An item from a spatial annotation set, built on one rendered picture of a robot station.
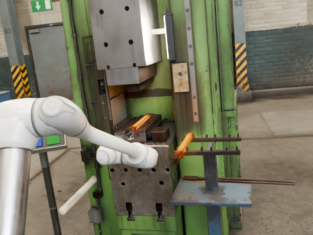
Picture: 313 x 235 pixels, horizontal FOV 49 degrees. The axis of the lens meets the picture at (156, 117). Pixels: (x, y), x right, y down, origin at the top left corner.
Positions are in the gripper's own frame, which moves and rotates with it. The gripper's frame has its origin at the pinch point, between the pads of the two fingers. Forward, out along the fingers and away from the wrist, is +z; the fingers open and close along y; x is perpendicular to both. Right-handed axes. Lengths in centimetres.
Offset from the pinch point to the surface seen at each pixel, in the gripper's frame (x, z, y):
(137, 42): 50, 6, 9
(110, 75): 32.7, 6.0, -9.7
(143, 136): -4.8, 5.2, 6.3
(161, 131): -2.5, 5.6, 17.5
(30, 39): 71, 567, -429
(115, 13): 66, 7, -2
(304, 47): -11, 617, 194
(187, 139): -2.1, -11.4, 35.0
